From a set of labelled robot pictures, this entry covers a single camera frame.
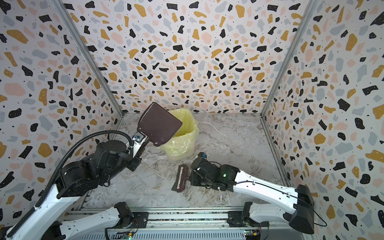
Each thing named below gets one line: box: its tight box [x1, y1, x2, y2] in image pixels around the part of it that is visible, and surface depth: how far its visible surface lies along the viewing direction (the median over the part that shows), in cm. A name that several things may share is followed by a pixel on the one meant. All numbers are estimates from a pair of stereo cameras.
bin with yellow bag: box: [158, 108, 200, 161], surface depth 80 cm
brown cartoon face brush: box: [171, 164, 190, 193], surface depth 83 cm
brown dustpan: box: [137, 102, 183, 146], surface depth 65 cm
